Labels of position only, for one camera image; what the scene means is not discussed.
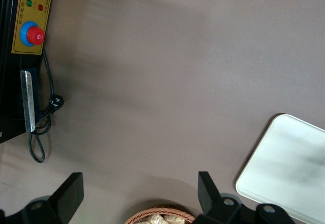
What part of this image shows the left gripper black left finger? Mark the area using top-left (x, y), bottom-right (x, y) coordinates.
top-left (7, 172), bottom-right (84, 224)

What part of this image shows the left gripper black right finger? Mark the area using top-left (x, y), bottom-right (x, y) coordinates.
top-left (194, 171), bottom-right (295, 224)

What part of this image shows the cream rectangular tray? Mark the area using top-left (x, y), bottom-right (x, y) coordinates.
top-left (235, 114), bottom-right (325, 224)

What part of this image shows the clear wrapped cracker snack pack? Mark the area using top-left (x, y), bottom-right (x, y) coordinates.
top-left (164, 215), bottom-right (186, 224)
top-left (142, 214), bottom-right (166, 224)

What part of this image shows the dark brown wicker basket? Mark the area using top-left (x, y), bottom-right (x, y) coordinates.
top-left (123, 207), bottom-right (196, 224)

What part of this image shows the red emergency stop button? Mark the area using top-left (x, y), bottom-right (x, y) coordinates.
top-left (20, 20), bottom-right (46, 47)

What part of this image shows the black machine with yellow panel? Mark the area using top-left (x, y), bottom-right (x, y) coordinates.
top-left (0, 0), bottom-right (55, 145)

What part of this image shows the black power cable with plug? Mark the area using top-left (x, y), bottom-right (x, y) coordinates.
top-left (27, 48), bottom-right (64, 164)

